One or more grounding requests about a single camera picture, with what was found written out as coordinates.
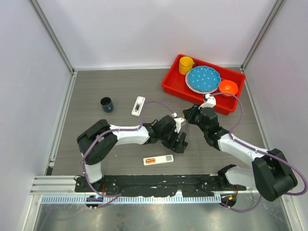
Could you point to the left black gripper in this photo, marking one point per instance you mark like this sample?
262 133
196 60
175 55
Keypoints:
178 146

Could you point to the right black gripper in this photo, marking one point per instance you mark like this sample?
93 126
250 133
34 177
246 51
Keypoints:
190 113

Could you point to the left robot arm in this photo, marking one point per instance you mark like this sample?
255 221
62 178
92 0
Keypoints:
97 141

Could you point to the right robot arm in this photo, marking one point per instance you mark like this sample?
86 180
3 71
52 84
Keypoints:
272 176

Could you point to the white remote orange batteries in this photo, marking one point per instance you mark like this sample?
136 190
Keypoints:
163 159

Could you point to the white remote far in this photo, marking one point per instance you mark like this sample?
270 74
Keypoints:
138 105

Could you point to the grey plate underneath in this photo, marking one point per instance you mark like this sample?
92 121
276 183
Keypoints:
192 87

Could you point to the red plastic tray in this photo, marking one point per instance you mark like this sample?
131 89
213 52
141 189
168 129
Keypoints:
175 84

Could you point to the blue dotted plate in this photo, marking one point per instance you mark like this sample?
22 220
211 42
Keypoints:
204 78

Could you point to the orange bowl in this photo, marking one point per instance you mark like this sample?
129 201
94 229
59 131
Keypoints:
228 88

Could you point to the yellow mug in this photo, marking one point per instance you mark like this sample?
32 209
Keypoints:
186 63

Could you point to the dark blue mug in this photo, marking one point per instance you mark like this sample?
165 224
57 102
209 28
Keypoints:
107 104

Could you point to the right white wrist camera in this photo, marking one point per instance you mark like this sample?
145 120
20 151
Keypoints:
209 101

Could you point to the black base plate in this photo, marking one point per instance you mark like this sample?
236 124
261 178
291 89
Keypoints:
192 185

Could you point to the aluminium frame rail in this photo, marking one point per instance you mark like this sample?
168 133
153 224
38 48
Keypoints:
46 185

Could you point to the slotted cable duct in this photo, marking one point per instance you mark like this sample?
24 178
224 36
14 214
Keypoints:
92 199

